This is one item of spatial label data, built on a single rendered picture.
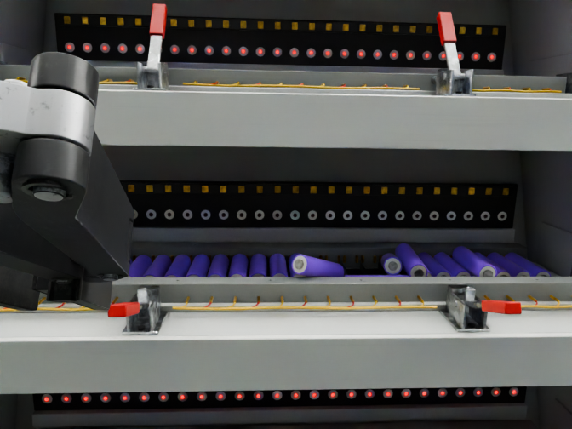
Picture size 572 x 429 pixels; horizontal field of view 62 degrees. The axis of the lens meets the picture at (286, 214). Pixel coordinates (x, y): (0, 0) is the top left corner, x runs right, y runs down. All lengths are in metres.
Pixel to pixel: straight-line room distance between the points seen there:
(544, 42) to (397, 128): 0.29
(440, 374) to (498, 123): 0.22
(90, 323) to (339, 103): 0.27
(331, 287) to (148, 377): 0.17
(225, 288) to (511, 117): 0.29
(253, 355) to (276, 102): 0.21
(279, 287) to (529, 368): 0.21
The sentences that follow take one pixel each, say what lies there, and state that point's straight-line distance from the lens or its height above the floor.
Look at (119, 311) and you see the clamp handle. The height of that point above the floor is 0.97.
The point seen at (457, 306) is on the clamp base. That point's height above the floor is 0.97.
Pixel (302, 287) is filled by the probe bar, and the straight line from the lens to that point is 0.43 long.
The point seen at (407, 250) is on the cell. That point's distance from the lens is 0.51.
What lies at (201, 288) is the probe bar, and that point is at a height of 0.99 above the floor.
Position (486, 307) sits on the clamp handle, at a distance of 0.39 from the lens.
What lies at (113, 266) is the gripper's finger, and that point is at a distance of 0.16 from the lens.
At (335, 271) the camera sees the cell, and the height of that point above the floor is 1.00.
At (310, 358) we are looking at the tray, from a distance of 0.39.
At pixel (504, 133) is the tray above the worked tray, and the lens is 0.46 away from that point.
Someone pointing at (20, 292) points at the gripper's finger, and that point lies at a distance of 0.25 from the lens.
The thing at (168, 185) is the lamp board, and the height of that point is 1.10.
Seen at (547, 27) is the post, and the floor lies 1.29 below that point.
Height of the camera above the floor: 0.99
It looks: 8 degrees up
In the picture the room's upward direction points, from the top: straight up
